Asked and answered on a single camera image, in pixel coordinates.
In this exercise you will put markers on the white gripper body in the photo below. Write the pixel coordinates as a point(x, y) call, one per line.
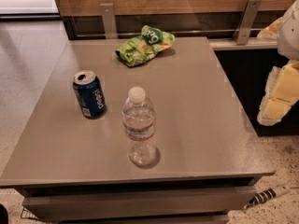
point(290, 34)

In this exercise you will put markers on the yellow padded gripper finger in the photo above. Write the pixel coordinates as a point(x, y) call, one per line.
point(270, 32)
point(281, 93)

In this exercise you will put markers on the green rice chip bag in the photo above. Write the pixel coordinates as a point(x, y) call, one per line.
point(144, 47)

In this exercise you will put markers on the clear plastic water bottle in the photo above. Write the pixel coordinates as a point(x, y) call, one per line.
point(138, 118)

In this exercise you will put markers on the blue pepsi can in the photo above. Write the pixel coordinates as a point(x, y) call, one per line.
point(89, 93)

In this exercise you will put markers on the grey table cabinet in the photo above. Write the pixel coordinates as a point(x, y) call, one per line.
point(70, 168)

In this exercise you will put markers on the right metal bracket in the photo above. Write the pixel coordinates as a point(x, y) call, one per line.
point(242, 32)

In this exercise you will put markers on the metal bracket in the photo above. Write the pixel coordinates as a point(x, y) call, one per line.
point(242, 32)
point(109, 20)

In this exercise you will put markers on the left metal bracket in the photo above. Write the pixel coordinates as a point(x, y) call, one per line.
point(109, 20)

